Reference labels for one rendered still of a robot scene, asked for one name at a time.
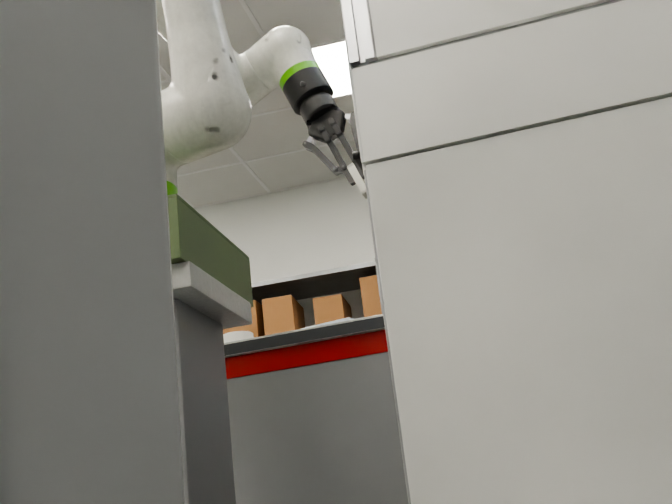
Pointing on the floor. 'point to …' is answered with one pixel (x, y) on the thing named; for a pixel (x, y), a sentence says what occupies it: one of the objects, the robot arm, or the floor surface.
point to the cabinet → (532, 311)
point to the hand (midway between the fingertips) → (359, 180)
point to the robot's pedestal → (205, 381)
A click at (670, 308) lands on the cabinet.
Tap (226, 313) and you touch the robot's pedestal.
